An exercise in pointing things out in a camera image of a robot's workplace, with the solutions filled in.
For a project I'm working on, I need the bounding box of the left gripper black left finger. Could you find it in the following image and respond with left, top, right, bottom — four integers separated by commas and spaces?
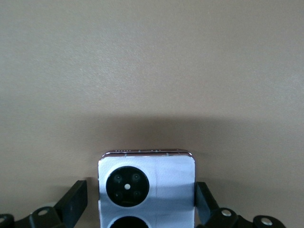
0, 180, 88, 228

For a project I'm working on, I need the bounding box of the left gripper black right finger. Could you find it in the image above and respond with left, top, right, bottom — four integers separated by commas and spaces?
194, 181, 285, 228

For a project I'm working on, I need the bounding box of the lilac flip phone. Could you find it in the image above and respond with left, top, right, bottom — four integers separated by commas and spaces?
97, 149, 198, 228

